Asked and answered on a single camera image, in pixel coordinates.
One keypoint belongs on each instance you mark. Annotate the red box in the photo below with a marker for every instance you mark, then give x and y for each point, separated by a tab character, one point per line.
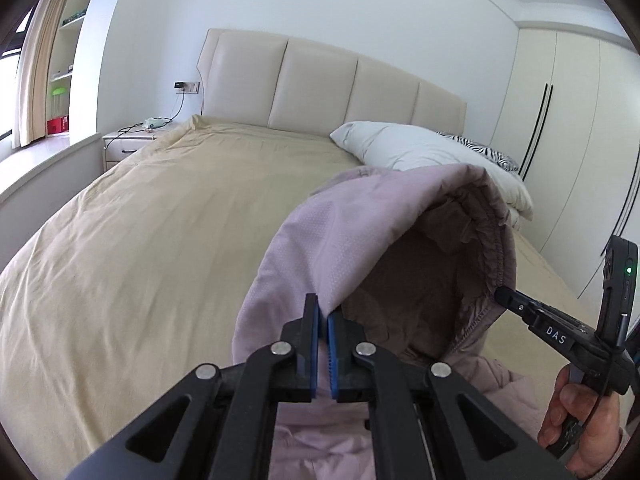
57	125

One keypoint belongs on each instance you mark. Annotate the green items on shelf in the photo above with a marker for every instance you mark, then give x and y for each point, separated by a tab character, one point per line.
74	18

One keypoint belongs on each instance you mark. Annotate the white nightstand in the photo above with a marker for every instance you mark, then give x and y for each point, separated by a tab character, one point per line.
120	147

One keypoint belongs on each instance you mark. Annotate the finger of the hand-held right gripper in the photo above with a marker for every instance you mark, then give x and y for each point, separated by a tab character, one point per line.
512	302

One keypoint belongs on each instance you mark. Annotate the green lidded container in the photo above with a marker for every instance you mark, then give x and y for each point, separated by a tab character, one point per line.
58	102

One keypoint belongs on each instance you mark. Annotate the white power strip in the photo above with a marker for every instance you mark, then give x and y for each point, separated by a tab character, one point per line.
155	122

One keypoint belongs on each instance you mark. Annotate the wall socket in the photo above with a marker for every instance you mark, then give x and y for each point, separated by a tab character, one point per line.
186	87

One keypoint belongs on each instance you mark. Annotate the zebra print pillow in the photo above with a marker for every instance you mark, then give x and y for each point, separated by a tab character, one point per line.
492	157

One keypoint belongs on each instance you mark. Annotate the bed with beige cover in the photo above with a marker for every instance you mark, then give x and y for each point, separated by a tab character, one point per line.
150	235

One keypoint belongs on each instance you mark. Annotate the black framed window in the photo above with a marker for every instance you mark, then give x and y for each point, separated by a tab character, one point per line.
6	100

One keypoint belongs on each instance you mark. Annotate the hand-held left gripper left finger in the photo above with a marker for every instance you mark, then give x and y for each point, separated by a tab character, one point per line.
314	345

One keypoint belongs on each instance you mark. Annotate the white shelf unit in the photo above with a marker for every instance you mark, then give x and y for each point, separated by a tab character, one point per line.
70	45

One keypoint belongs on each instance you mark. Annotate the white folded pillow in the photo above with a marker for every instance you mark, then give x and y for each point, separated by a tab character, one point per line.
410	147

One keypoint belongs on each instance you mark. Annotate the white wardrobe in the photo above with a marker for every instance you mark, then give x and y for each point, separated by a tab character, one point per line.
565	135

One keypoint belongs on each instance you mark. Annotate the pink puffer coat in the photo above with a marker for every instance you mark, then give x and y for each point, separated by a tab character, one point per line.
320	240

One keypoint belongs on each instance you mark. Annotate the beige curtain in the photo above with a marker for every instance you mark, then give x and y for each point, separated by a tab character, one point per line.
37	60

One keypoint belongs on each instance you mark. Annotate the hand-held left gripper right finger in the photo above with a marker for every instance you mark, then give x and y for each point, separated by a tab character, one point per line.
332	355

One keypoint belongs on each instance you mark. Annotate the beige padded headboard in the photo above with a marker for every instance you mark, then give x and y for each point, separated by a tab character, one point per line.
320	85

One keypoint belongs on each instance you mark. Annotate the white window bench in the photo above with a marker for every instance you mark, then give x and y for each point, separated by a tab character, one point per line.
40	170

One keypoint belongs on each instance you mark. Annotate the person's right hand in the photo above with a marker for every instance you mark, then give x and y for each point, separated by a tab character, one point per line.
600	425

